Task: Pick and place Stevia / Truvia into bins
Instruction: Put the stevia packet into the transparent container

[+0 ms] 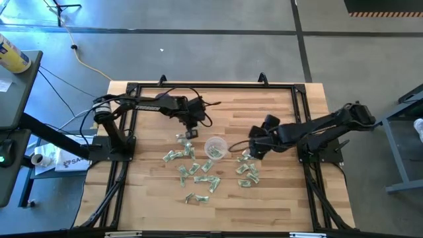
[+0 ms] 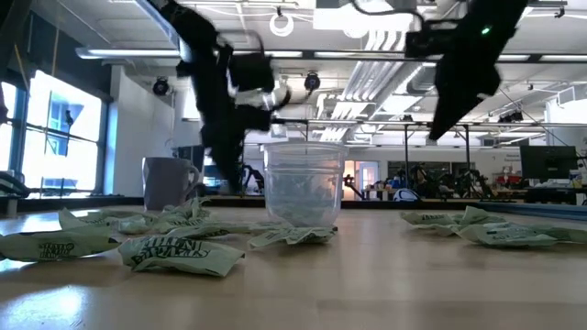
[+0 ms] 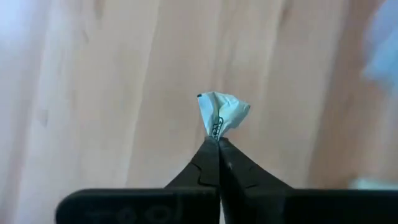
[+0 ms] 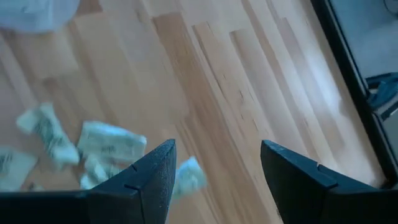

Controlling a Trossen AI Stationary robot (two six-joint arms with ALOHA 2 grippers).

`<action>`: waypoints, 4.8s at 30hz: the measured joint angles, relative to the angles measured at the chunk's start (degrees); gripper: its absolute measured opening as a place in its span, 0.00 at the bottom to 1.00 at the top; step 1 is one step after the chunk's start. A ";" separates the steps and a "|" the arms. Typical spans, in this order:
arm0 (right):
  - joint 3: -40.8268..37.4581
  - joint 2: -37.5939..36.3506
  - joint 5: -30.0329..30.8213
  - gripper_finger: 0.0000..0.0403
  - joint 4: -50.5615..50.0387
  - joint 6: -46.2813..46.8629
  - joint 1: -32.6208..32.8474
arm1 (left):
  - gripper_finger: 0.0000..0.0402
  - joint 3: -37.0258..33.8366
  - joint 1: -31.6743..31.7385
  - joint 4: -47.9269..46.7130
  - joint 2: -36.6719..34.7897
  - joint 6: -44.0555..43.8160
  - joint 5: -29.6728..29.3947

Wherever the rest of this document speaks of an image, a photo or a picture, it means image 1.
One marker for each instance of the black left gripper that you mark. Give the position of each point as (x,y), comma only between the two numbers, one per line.
(195,109)

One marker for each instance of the grey metal cart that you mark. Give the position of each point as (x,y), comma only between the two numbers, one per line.
(395,155)

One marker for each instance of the white edge bracket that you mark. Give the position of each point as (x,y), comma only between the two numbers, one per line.
(307,235)
(123,234)

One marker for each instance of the grey mouse tray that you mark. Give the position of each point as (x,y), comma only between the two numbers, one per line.
(10,185)

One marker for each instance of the black mat with hazard stripes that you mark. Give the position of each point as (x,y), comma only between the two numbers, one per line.
(383,6)

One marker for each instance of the blue metal leg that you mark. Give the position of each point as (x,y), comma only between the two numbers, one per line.
(26,185)

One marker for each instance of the white printed paper bag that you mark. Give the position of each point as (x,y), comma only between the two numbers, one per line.
(71,162)

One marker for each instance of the black frame clamp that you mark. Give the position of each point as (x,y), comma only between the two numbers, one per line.
(162,79)
(263,78)

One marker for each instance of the white paper sheet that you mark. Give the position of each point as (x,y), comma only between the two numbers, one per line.
(46,169)

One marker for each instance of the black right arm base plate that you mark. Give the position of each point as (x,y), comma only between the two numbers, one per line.
(332,155)

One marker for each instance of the black tripod stand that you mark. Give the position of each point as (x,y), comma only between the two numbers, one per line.
(59,13)

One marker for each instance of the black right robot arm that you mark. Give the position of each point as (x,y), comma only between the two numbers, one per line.
(324,127)

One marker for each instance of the yellow wipes canister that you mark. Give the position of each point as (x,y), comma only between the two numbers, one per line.
(13,56)

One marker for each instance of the black aluminium table frame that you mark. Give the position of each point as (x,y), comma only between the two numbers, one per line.
(215,85)

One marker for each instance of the black support beam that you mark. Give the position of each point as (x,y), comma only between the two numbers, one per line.
(53,135)

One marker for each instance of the black mouse with indicator light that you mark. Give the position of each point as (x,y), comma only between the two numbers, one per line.
(5,150)

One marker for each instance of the clear plastic cup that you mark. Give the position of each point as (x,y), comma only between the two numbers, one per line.
(216,142)

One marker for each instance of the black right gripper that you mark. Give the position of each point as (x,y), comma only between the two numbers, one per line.
(262,140)

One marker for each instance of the white pipe fitting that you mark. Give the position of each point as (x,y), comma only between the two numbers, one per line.
(39,160)

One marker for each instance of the small white paper note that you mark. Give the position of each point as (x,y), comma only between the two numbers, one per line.
(5,85)

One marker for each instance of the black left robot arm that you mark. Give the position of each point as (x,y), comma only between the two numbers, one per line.
(148,106)

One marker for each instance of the grey desk top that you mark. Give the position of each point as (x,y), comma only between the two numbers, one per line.
(16,99)

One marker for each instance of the person's shoe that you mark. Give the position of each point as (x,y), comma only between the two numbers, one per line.
(419,129)

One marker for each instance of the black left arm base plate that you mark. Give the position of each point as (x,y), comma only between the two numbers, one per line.
(99,150)

